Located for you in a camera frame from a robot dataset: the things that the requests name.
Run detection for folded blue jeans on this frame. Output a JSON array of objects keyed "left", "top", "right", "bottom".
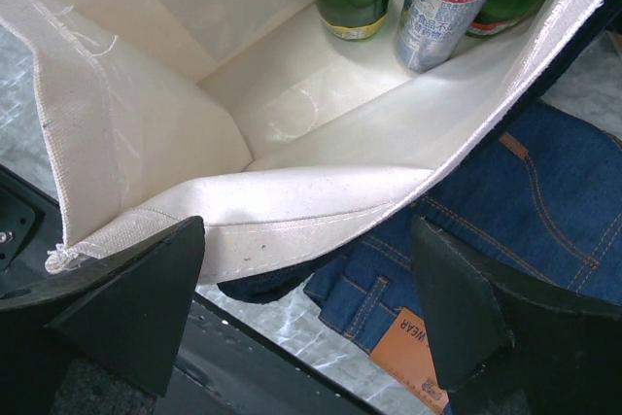
[{"left": 303, "top": 101, "right": 622, "bottom": 415}]

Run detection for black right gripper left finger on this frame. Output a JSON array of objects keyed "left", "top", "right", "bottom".
[{"left": 1, "top": 216, "right": 205, "bottom": 414}]

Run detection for beige canvas tote bag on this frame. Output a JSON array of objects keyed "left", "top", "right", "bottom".
[{"left": 1, "top": 0, "right": 606, "bottom": 284}]

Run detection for silver can red tab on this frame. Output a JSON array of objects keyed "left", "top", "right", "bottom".
[{"left": 394, "top": 0, "right": 509, "bottom": 75}]

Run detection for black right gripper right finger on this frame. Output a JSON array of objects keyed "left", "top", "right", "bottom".
[{"left": 411, "top": 217, "right": 621, "bottom": 414}]

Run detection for black base bar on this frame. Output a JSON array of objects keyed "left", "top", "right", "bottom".
[{"left": 1, "top": 169, "right": 372, "bottom": 414}]

